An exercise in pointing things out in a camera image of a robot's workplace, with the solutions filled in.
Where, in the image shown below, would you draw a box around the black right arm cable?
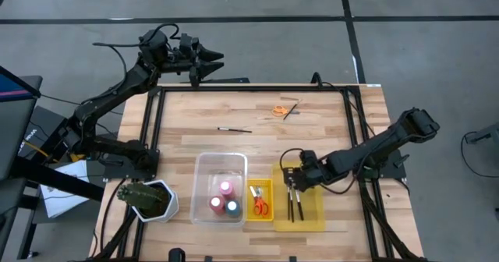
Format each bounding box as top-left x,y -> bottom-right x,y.
278,147 -> 358,196

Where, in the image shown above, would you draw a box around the black aluminium table frame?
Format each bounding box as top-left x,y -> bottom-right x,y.
89,83 -> 428,262

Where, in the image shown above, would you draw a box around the white paper sheet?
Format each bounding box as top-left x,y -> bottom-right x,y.
40,159 -> 93,219

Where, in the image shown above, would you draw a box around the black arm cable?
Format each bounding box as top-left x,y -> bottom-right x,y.
92,23 -> 181,99
278,147 -> 358,196

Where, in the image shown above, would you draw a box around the white hexagonal plant pot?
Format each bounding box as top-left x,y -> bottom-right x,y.
131,179 -> 180,224

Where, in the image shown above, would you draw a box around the black table cable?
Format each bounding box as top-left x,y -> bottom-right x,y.
310,71 -> 377,138

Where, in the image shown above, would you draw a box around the black table-level camera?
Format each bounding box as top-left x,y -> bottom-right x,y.
168,247 -> 186,262

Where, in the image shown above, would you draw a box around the yellow cable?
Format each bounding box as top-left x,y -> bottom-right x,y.
23,140 -> 54,160

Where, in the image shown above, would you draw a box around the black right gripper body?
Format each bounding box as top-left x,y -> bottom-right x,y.
282,163 -> 327,191

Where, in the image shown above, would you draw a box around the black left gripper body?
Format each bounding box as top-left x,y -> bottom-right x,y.
171,34 -> 202,88

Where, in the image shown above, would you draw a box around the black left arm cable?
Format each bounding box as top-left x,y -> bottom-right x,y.
92,23 -> 181,99

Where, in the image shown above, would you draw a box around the translucent yellow plastic tray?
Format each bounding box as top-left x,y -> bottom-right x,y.
271,160 -> 327,233

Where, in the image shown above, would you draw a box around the grey stand foot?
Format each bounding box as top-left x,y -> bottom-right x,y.
463,122 -> 499,146

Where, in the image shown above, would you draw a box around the black computer box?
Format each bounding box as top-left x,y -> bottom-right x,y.
17,105 -> 68,164

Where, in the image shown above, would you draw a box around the teal paint bottle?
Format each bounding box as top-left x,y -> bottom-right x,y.
225,199 -> 242,218

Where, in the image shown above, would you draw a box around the large orange-handled scissors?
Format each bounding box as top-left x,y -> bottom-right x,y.
249,186 -> 270,218

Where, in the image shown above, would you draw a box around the black monitor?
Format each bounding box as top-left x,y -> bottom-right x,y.
0,65 -> 43,181

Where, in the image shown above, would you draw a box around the black floor cable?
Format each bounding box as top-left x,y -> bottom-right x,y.
460,131 -> 499,179

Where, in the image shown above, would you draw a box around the black flat box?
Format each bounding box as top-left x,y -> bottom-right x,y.
181,76 -> 251,85

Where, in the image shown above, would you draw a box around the green cactus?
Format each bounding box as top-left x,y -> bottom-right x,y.
116,182 -> 168,211

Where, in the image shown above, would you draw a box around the clear plastic bin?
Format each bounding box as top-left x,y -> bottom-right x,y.
189,151 -> 250,228

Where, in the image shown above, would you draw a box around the yellow slotted plastic basket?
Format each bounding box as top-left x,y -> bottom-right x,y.
246,178 -> 275,222

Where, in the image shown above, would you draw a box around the red paint bottle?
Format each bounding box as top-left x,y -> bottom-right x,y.
208,195 -> 226,215

